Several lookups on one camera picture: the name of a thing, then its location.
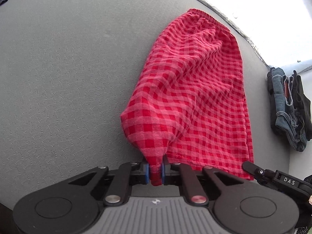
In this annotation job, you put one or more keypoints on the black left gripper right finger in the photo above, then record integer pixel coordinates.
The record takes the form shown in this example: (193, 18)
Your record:
(197, 187)

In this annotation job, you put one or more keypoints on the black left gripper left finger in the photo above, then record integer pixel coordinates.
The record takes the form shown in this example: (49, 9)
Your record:
(113, 187)

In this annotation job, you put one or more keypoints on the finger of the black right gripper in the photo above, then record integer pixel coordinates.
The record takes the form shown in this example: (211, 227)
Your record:
(262, 176)

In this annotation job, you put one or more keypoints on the red checkered shorts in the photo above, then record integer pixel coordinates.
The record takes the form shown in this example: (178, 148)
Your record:
(189, 103)

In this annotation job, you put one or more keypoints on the folded blue jeans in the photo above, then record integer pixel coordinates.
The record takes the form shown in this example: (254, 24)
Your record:
(285, 118)

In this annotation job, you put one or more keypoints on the folded black garment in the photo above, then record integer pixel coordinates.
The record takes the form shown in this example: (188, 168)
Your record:
(301, 103)

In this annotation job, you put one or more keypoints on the printed translucent plastic sheet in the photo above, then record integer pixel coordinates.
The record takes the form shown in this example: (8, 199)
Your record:
(279, 31)

